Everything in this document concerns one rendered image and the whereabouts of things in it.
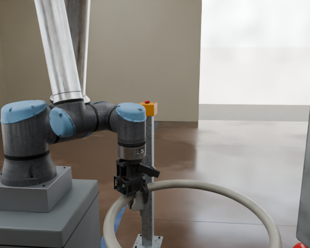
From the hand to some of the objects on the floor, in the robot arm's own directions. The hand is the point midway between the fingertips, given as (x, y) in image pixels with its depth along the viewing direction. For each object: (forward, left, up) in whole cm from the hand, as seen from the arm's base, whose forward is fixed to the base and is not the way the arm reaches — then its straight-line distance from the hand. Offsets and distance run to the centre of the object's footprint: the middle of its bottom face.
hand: (137, 208), depth 100 cm
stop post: (-22, +102, -85) cm, 134 cm away
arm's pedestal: (-40, -1, -86) cm, 94 cm away
